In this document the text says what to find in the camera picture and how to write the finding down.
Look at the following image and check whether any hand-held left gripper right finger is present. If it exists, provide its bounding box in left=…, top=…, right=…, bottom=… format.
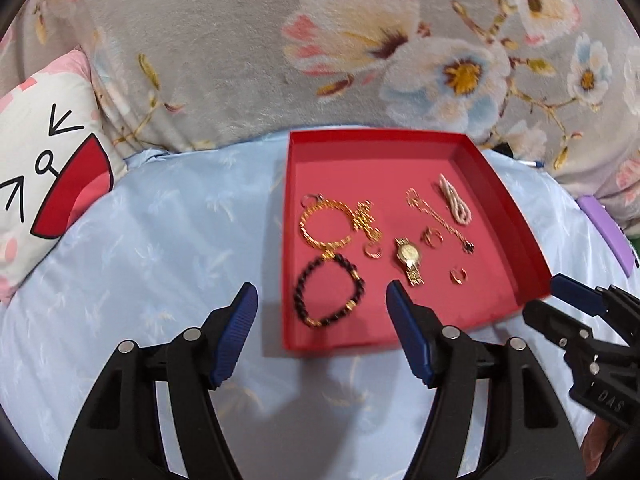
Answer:
left=386, top=280, right=586, bottom=480

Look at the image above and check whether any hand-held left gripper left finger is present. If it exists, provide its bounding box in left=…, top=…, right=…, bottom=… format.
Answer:
left=57, top=282, right=259, bottom=480

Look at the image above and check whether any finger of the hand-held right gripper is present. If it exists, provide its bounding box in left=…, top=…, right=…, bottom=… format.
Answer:
left=550, top=273, right=640, bottom=346
left=522, top=299, right=609, bottom=386

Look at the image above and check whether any black bead bracelet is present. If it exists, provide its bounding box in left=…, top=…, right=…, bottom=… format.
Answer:
left=293, top=252, right=366, bottom=330

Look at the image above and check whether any gold wrist watch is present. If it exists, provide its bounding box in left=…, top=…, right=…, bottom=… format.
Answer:
left=394, top=237, right=423, bottom=287

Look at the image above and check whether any black clover gold necklace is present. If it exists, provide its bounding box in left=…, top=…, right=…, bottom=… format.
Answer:
left=406, top=187, right=476, bottom=255

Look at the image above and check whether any gold chain bracelet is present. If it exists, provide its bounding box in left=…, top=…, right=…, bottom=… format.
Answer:
left=299, top=199, right=355, bottom=250

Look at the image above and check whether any pink pearl bracelet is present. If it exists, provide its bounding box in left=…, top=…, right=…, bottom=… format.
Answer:
left=437, top=174, right=473, bottom=225

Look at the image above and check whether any red cardboard box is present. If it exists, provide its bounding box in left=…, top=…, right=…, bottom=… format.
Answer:
left=281, top=129, right=553, bottom=352

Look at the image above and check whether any person's right hand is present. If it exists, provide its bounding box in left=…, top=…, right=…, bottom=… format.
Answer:
left=580, top=417, right=636, bottom=480

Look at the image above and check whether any purple object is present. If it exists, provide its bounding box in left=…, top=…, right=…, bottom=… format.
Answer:
left=575, top=195, right=638, bottom=278

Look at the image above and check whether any light blue palm-print sheet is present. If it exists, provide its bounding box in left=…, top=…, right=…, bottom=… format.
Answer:
left=0, top=132, right=640, bottom=480

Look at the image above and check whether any grey floral blanket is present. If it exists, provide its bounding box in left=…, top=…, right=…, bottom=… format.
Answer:
left=0, top=0, right=640, bottom=241

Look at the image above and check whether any cat face pillow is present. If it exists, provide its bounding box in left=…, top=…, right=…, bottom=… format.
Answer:
left=0, top=47, right=126, bottom=306

